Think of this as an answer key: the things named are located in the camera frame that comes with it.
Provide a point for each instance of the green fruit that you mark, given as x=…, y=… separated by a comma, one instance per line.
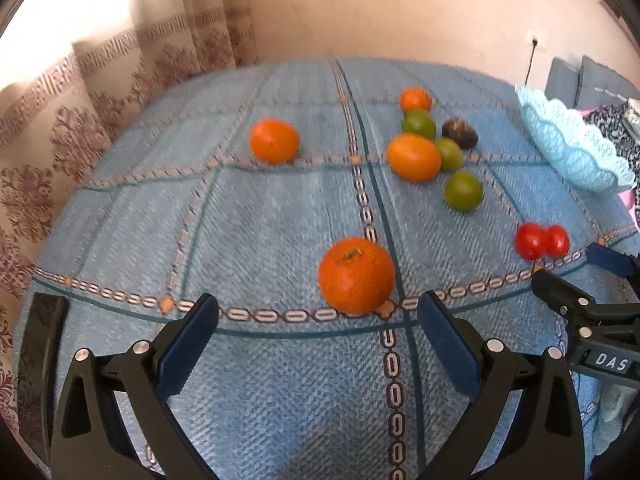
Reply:
x=450, y=154
x=463, y=191
x=419, y=122

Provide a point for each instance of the small orange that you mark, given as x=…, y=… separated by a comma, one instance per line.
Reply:
x=415, y=98

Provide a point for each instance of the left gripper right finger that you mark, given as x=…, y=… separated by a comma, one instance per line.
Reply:
x=545, y=439

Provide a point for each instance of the red tomato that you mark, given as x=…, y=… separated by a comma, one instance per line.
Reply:
x=531, y=241
x=558, y=241

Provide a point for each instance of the light blue lattice basket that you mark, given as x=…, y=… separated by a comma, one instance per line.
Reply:
x=577, y=151

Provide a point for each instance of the oval orange fruit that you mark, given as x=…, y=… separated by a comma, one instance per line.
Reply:
x=414, y=158

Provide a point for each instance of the large orange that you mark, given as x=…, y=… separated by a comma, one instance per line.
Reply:
x=356, y=276

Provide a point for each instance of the black chair back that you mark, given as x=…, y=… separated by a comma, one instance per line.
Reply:
x=36, y=371

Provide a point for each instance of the green fruit back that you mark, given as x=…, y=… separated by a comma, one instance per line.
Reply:
x=419, y=122

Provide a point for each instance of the dark brown passion fruit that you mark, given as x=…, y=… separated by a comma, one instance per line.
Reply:
x=461, y=132

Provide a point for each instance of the pile of clothes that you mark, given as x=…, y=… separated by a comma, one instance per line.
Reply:
x=610, y=120

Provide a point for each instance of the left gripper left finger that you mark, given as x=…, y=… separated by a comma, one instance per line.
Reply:
x=90, y=440

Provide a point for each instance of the patterned beige curtain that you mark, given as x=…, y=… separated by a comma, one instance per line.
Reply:
x=74, y=73

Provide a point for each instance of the blue checked bedspread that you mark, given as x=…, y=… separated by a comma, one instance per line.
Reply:
x=288, y=387

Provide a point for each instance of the grey blue sofa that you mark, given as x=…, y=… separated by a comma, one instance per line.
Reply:
x=589, y=86

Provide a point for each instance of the green fruit front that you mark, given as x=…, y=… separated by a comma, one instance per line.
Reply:
x=463, y=191

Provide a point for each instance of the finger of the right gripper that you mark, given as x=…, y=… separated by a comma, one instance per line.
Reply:
x=621, y=265
x=565, y=299

